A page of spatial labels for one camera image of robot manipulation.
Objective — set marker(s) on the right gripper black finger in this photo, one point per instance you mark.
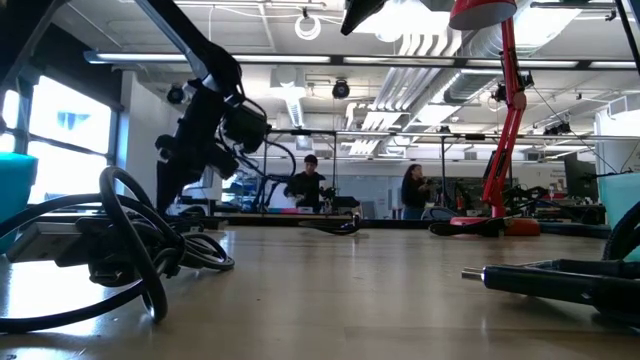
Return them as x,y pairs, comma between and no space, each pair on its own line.
362,12

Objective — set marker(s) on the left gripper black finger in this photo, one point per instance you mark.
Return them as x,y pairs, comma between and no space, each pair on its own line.
166,190
185,182

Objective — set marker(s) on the silver USB hub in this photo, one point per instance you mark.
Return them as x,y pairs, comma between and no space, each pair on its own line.
45,240

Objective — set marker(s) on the black background robot arm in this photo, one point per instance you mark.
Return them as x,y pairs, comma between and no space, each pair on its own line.
262,192

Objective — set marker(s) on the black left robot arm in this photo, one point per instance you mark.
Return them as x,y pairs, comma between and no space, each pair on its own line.
200,47

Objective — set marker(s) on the black ceiling spotlight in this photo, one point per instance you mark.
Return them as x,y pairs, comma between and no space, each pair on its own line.
175,94
341,89

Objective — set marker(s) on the large bright window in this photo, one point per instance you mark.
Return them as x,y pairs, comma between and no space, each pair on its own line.
70,120

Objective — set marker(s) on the person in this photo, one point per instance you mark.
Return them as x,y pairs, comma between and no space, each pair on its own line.
305,190
412,195

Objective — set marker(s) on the teal plastic bin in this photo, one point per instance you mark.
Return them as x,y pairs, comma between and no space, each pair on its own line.
15,190
617,200

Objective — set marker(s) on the red desk lamp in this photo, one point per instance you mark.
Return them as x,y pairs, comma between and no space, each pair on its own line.
505,125

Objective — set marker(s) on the dark computer monitor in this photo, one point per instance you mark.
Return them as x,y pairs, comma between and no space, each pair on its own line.
580,177

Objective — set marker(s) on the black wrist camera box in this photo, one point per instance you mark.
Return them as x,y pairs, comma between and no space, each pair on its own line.
247,127

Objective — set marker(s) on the rig frame LED light bar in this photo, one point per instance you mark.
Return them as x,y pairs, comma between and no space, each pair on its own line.
280,59

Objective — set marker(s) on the silver ventilation duct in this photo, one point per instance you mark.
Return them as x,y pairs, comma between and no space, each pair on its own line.
470,85

